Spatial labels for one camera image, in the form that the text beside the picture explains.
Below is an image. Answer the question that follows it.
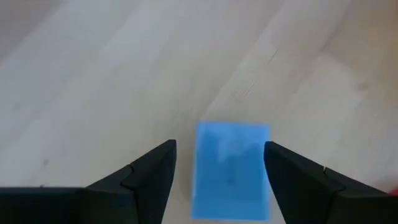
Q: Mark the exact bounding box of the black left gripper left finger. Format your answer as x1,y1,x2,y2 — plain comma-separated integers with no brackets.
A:
85,140,177,224

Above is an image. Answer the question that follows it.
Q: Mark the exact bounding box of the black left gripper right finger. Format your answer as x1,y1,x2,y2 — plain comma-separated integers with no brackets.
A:
263,141,382,224

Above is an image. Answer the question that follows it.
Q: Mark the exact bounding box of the teal plastic box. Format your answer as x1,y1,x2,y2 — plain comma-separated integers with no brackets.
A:
190,120,271,222

